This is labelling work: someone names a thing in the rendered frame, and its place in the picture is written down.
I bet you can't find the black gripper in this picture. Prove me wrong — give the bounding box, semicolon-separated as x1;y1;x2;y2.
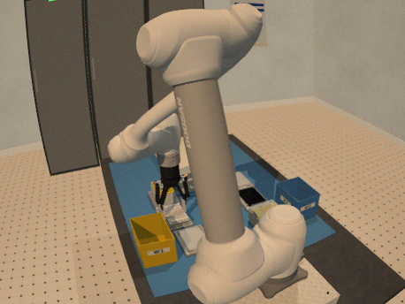
154;165;190;217

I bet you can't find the yellow open-top bin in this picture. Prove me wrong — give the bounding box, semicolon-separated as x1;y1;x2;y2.
129;212;178;269

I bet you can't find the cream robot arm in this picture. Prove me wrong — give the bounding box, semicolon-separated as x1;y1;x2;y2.
108;3;308;304

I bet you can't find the black multi-well plate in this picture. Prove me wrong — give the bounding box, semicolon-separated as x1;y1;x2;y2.
239;187;265;207

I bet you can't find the blue flat mat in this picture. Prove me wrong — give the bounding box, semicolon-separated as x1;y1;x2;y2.
109;141;336;298

